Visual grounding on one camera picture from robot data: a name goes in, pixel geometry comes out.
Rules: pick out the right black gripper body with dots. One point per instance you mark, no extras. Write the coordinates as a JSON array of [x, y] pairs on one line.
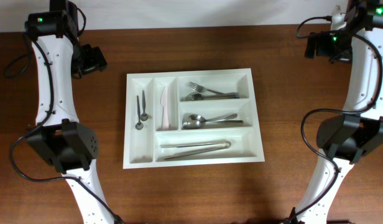
[[316, 44]]

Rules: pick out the steel tablespoon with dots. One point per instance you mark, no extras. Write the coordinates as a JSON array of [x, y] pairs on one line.
[[200, 125], [200, 118]]

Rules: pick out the white plastic knife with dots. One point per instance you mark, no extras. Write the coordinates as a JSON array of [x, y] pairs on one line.
[[164, 103]]

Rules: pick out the white cutlery tray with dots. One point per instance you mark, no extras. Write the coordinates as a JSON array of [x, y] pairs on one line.
[[142, 148]]

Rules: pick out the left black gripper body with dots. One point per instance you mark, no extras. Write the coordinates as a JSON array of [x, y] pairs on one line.
[[92, 64]]

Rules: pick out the small steel teaspoon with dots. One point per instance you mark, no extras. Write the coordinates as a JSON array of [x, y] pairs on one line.
[[144, 115], [139, 125]]

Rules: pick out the steel tongs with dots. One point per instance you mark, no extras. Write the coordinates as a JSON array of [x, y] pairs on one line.
[[195, 148]]

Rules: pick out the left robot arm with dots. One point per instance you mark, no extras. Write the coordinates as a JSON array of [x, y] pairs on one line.
[[59, 138]]

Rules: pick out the steel fork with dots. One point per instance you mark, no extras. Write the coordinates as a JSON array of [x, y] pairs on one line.
[[200, 96], [201, 89]]

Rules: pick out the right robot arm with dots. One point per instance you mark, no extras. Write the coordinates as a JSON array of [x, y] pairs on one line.
[[355, 37]]

